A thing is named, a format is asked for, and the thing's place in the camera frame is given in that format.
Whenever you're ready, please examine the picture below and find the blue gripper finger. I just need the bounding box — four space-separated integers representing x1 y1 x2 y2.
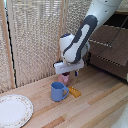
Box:
74 69 80 78
64 71 71 77

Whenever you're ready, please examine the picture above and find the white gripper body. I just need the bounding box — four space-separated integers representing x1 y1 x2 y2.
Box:
53 58 86 75

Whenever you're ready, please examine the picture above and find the pink cup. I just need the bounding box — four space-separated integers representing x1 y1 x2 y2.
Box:
58 72 71 87

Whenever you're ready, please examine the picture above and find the silver long drawer handle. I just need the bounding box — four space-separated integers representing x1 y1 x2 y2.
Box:
88 39 113 47

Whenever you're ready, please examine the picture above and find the white rounded robot base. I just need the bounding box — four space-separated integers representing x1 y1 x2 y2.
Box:
111 107 128 128

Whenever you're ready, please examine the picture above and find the dark brown drawer cabinet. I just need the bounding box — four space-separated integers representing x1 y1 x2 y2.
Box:
87 9 128 82

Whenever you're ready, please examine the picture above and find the yellow block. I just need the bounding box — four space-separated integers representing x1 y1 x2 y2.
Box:
67 86 82 99

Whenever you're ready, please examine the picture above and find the blue mug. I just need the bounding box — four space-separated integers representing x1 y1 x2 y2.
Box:
50 81 70 103

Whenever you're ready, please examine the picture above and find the wide bamboo blind panel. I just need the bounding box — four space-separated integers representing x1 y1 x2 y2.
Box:
7 0 63 88

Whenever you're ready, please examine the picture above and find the narrow bamboo blind panel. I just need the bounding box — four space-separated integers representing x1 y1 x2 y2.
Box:
62 0 101 72

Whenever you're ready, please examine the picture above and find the white plate with floral rim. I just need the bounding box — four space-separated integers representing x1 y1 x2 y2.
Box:
0 93 35 128

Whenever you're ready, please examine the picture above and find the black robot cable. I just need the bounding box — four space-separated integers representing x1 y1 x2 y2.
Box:
109 14 128 47

